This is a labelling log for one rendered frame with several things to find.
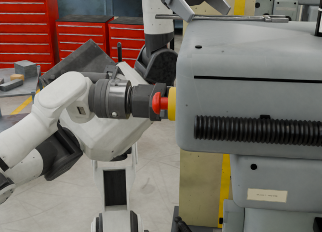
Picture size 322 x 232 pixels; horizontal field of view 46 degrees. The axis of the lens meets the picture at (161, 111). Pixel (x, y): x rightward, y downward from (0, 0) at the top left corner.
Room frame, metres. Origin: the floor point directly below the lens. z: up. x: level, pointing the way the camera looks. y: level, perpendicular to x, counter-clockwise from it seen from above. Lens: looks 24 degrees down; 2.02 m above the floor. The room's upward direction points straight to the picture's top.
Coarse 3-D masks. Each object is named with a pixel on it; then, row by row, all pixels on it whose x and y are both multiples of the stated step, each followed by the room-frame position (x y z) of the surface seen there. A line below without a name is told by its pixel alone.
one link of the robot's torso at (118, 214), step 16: (96, 176) 1.20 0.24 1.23; (112, 176) 1.24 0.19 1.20; (128, 176) 1.21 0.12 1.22; (112, 192) 1.22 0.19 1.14; (128, 192) 1.18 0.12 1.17; (112, 208) 1.18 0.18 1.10; (128, 208) 1.16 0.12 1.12; (96, 224) 1.15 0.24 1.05; (112, 224) 1.13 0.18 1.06; (128, 224) 1.14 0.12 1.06
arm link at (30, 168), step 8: (32, 152) 0.83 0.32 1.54; (24, 160) 0.79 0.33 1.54; (32, 160) 0.81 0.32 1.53; (40, 160) 0.83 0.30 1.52; (16, 168) 0.75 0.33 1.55; (24, 168) 0.77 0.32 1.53; (32, 168) 0.80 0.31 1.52; (40, 168) 0.83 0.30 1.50; (16, 176) 0.74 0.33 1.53; (24, 176) 0.77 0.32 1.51; (32, 176) 0.80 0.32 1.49; (8, 184) 0.66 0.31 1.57; (16, 184) 0.75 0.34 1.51; (0, 192) 0.64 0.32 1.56; (8, 192) 0.66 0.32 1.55; (0, 200) 0.66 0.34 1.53
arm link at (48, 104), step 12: (72, 72) 0.80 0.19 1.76; (60, 84) 0.77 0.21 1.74; (72, 84) 0.77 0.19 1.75; (84, 84) 0.78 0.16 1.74; (36, 96) 0.76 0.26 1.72; (48, 96) 0.75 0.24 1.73; (60, 96) 0.75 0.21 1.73; (72, 96) 0.75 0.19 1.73; (36, 108) 0.74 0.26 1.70; (48, 108) 0.73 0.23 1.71; (60, 108) 0.73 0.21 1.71; (48, 120) 0.72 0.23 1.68; (48, 132) 0.73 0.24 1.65
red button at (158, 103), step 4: (160, 92) 0.64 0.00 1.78; (156, 96) 0.62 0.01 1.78; (160, 96) 0.63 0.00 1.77; (152, 100) 0.62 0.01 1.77; (156, 100) 0.62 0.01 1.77; (160, 100) 0.62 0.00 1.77; (164, 100) 0.62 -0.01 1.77; (152, 104) 0.62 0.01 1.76; (156, 104) 0.61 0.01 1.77; (160, 104) 0.62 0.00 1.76; (164, 104) 0.62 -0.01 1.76; (152, 108) 0.62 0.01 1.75; (156, 108) 0.61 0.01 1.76; (160, 108) 0.62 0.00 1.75; (164, 108) 0.62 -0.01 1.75; (156, 112) 0.62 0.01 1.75
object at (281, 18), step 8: (160, 16) 0.73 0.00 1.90; (168, 16) 0.73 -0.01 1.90; (176, 16) 0.73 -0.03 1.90; (200, 16) 0.72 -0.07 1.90; (208, 16) 0.72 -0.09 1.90; (216, 16) 0.72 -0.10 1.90; (224, 16) 0.72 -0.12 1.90; (232, 16) 0.72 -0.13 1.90; (240, 16) 0.72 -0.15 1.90; (248, 16) 0.72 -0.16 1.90; (256, 16) 0.72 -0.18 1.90; (264, 16) 0.72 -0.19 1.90; (272, 16) 0.73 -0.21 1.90; (280, 16) 0.73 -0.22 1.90
